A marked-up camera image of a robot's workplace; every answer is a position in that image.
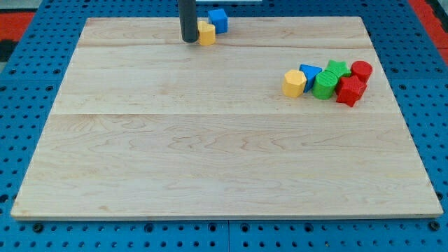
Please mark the yellow heart block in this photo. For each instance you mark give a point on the yellow heart block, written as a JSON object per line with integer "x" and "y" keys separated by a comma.
{"x": 207, "y": 33}

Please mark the blue cube block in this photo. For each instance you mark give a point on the blue cube block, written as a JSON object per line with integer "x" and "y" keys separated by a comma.
{"x": 219, "y": 19}

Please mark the light wooden board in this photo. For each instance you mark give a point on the light wooden board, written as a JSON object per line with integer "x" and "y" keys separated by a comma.
{"x": 145, "y": 127}

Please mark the yellow hexagon block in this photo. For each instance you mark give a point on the yellow hexagon block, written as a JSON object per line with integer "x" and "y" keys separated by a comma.
{"x": 294, "y": 82}

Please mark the blue triangle block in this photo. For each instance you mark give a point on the blue triangle block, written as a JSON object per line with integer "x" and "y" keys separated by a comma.
{"x": 310, "y": 73}

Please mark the green cylinder block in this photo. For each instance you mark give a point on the green cylinder block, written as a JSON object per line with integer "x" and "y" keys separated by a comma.
{"x": 324, "y": 85}

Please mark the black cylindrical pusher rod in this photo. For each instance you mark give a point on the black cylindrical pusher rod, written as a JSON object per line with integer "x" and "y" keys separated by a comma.
{"x": 188, "y": 20}

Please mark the green star block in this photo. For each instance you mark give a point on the green star block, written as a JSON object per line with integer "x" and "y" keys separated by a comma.
{"x": 339, "y": 68}

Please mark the red star block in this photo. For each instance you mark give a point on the red star block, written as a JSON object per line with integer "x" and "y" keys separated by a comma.
{"x": 349, "y": 90}

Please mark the red cylinder block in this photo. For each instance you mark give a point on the red cylinder block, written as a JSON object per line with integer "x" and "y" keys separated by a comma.
{"x": 362, "y": 70}

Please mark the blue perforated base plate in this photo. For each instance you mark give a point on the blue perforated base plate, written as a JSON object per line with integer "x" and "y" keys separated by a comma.
{"x": 30, "y": 79}

